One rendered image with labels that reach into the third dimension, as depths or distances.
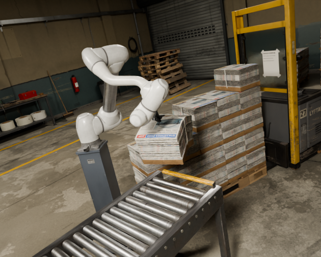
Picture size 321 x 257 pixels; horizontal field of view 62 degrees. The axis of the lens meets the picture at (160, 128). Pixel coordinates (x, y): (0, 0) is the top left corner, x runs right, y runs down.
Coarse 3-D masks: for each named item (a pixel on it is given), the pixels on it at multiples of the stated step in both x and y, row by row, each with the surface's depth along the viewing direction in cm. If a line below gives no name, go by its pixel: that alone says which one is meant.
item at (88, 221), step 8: (152, 176) 193; (160, 176) 197; (144, 184) 185; (128, 192) 178; (120, 200) 171; (104, 208) 166; (96, 216) 159; (80, 224) 155; (88, 224) 155; (72, 232) 149; (80, 232) 151; (56, 240) 145; (64, 240) 144; (72, 240) 148; (48, 248) 140; (32, 256) 137; (40, 256) 136; (48, 256) 138
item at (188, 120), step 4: (164, 116) 199; (168, 116) 197; (172, 116) 194; (180, 116) 186; (184, 116) 184; (188, 116) 189; (188, 120) 189; (188, 124) 190; (192, 124) 199; (188, 128) 189; (192, 128) 198; (188, 132) 190; (192, 132) 200; (188, 136) 189; (192, 136) 199; (188, 140) 188
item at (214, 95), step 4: (208, 92) 293; (212, 92) 289; (216, 92) 286; (220, 92) 282; (224, 92) 279; (228, 92) 275; (232, 92) 272; (196, 96) 285; (200, 96) 282; (204, 96) 279; (208, 96) 275; (212, 96) 272; (216, 96) 269; (220, 96) 266; (224, 96) 262
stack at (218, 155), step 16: (208, 128) 256; (224, 128) 266; (240, 128) 277; (128, 144) 257; (208, 144) 260; (224, 144) 270; (240, 144) 282; (192, 160) 253; (208, 160) 263; (224, 160) 274; (240, 160) 286; (144, 176) 242; (208, 176) 268; (224, 176) 279
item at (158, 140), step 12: (144, 132) 175; (156, 132) 171; (168, 132) 168; (180, 132) 170; (144, 144) 173; (156, 144) 170; (168, 144) 168; (180, 144) 170; (144, 156) 180; (156, 156) 177; (168, 156) 174; (180, 156) 171
